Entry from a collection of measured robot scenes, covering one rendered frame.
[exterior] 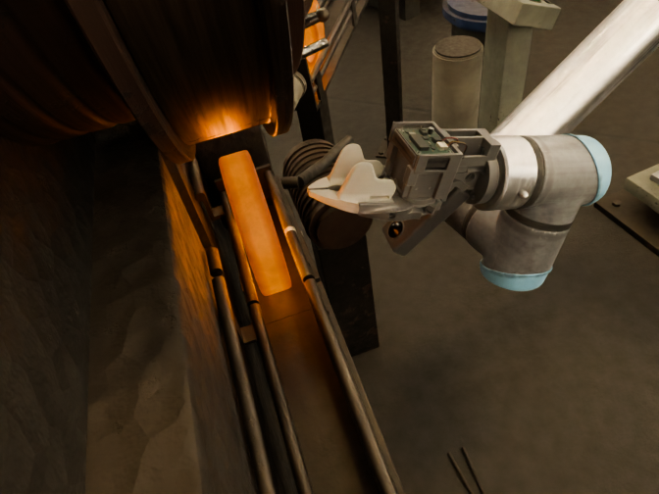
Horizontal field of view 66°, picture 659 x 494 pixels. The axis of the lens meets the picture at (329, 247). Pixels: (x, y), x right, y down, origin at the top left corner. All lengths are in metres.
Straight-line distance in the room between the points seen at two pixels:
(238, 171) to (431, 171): 0.20
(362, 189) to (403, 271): 0.92
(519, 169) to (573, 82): 0.26
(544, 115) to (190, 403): 0.68
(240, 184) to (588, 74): 0.56
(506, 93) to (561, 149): 0.82
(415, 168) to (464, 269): 0.94
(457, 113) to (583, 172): 0.72
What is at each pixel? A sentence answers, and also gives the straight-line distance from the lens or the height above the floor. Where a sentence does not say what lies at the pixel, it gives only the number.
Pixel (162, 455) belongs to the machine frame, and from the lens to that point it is 0.28.
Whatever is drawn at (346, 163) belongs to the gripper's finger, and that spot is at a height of 0.77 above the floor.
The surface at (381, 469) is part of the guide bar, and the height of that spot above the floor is 0.70.
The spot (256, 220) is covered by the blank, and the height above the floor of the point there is 0.79.
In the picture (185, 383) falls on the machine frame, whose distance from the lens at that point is 0.29.
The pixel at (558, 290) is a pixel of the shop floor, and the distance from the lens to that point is 1.45.
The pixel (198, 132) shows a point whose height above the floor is 0.95.
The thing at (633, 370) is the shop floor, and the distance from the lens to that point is 1.36.
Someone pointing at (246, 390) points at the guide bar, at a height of 0.75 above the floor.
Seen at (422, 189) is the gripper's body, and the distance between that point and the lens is 0.57.
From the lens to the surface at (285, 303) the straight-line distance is 0.58.
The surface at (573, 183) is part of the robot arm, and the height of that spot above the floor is 0.68.
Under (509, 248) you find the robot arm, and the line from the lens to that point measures 0.72.
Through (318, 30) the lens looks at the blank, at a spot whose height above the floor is 0.71.
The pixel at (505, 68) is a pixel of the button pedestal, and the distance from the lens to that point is 1.44.
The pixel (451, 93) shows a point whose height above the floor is 0.43.
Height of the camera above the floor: 1.11
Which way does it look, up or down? 46 degrees down
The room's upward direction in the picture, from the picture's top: 11 degrees counter-clockwise
